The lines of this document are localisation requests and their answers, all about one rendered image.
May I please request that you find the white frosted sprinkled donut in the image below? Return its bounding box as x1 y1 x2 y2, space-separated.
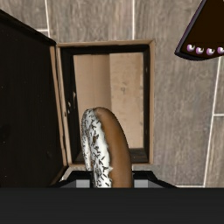
80 107 134 189

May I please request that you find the chocolate cake wedge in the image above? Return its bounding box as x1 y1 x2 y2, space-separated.
173 0 224 61

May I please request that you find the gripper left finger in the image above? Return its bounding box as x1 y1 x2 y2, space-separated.
59 170 95 189

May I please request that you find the dark wooden box lid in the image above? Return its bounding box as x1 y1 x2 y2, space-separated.
0 9 70 189

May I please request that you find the wooden box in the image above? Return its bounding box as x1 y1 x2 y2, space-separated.
55 38 156 169

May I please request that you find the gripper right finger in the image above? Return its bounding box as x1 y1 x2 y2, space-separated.
131 170 177 189

